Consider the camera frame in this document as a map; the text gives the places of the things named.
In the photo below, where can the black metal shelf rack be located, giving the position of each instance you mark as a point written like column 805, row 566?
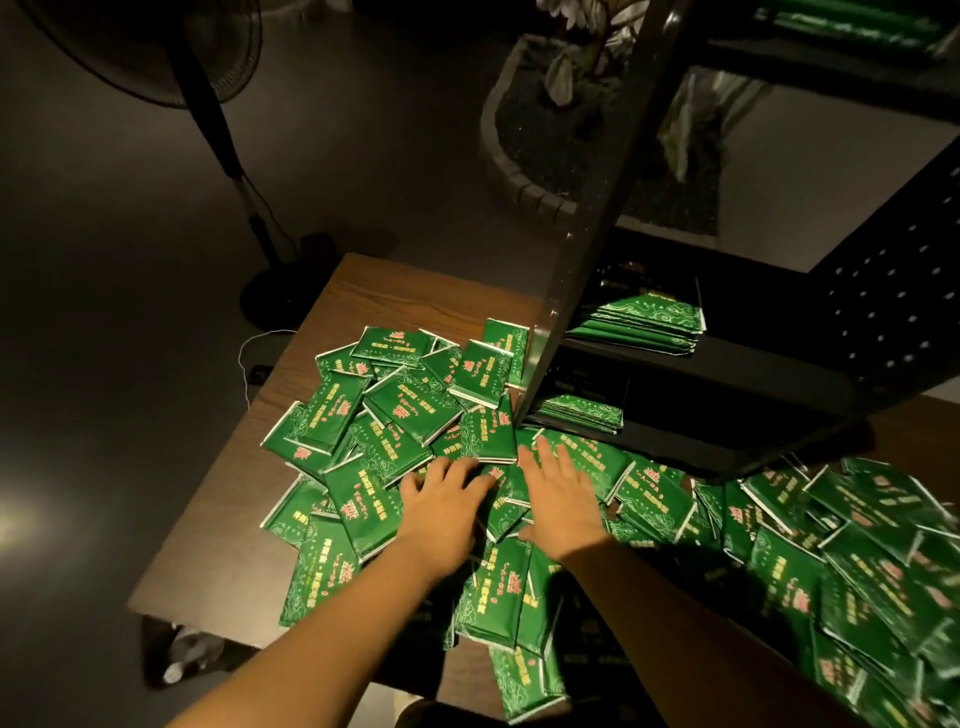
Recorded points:
column 810, row 300

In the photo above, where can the pile of green packets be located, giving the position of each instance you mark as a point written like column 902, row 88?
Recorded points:
column 375, row 405

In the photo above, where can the person's left forearm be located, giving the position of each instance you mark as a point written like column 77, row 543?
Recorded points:
column 323, row 645

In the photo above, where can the person's right forearm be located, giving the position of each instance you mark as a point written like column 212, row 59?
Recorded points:
column 705, row 638

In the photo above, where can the person's left hand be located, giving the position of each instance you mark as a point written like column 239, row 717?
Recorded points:
column 443, row 518

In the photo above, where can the black trash bin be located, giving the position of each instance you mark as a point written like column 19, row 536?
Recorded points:
column 188, row 653

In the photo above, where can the person's right hand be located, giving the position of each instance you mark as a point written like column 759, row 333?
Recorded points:
column 563, row 503

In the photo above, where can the black standing fan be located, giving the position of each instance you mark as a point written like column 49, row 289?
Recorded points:
column 165, row 45

